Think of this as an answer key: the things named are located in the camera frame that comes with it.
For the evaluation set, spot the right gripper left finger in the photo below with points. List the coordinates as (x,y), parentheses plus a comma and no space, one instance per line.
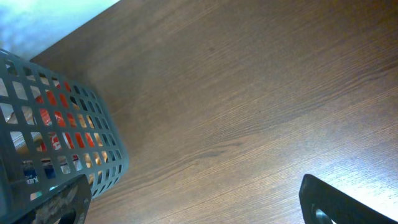
(68,204)

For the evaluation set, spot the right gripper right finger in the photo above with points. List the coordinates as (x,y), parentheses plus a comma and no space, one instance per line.
(322,203)

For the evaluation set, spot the orange pasta packet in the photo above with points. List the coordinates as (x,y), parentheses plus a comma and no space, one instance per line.
(73,121)

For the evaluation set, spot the grey plastic basket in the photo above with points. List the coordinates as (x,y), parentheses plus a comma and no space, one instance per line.
(25,178)

